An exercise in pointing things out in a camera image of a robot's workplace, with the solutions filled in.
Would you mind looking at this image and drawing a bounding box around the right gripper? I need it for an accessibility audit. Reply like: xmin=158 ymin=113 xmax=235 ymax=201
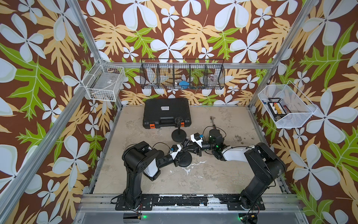
xmin=184 ymin=140 xmax=216 ymax=158

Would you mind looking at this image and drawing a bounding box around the black round base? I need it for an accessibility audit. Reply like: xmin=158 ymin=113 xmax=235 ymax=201
xmin=171 ymin=129 xmax=187 ymax=143
xmin=176 ymin=152 xmax=192 ymax=168

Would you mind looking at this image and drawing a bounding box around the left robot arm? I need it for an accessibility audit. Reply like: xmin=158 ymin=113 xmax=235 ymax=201
xmin=122 ymin=141 xmax=192 ymax=209

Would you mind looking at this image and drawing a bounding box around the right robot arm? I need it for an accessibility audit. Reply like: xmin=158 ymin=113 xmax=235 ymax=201
xmin=181 ymin=127 xmax=287 ymax=210

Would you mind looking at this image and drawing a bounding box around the black plastic tool case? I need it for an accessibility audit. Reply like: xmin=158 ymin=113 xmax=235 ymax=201
xmin=143 ymin=98 xmax=192 ymax=129

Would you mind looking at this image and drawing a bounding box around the blue object in basket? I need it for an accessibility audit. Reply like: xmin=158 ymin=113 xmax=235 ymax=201
xmin=179 ymin=81 xmax=189 ymax=89

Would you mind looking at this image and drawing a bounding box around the screw box in basket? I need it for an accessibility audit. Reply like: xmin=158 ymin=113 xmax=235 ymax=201
xmin=268 ymin=98 xmax=287 ymax=118

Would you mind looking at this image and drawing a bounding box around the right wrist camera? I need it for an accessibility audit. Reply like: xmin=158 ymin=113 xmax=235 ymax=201
xmin=190 ymin=133 xmax=203 ymax=148

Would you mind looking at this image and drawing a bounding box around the red handled ratchet wrench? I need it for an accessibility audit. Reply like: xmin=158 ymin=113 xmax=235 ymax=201
xmin=210 ymin=116 xmax=216 ymax=129

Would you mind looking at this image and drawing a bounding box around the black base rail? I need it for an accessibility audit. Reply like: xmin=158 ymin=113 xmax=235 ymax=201
xmin=114 ymin=194 xmax=266 ymax=211

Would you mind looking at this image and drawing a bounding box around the black wire basket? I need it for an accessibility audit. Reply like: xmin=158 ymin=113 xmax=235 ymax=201
xmin=139 ymin=58 xmax=226 ymax=90

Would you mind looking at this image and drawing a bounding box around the white wire basket right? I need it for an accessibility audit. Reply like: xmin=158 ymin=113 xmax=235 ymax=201
xmin=258 ymin=81 xmax=318 ymax=129

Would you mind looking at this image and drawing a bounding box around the white wire basket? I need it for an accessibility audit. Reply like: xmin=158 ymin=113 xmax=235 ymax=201
xmin=258 ymin=81 xmax=318 ymax=129
xmin=83 ymin=60 xmax=126 ymax=102

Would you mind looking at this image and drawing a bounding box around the white wire basket left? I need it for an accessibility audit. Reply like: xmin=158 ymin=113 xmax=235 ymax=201
xmin=83 ymin=60 xmax=126 ymax=102

